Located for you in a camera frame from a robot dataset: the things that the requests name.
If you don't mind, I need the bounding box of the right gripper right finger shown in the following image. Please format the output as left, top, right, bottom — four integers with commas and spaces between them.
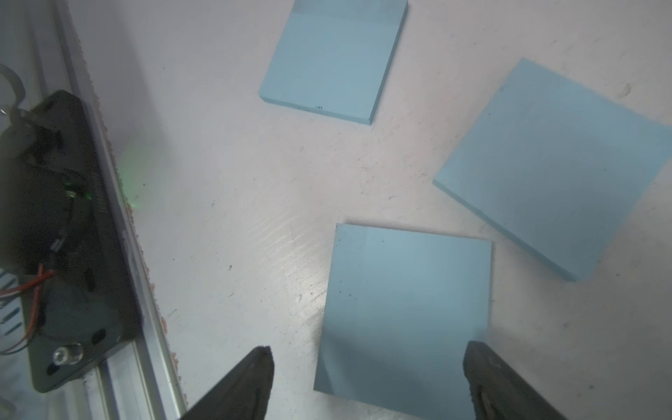
463, 341, 565, 420

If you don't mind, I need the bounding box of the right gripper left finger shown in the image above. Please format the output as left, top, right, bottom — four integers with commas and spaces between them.
181, 346, 275, 420

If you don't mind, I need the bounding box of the blue sticky note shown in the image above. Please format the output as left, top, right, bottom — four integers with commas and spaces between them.
259, 1, 409, 125
314, 224, 493, 419
434, 59, 671, 281

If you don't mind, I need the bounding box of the aluminium front rail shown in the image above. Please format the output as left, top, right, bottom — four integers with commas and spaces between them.
27, 1, 187, 419

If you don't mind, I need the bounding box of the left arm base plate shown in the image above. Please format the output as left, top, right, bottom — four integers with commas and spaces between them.
1, 90, 139, 393

